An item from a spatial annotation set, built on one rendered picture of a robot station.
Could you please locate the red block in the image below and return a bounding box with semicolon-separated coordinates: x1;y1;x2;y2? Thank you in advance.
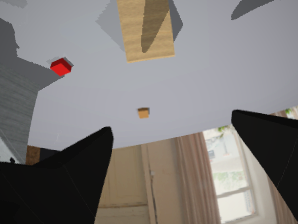
51;59;72;76

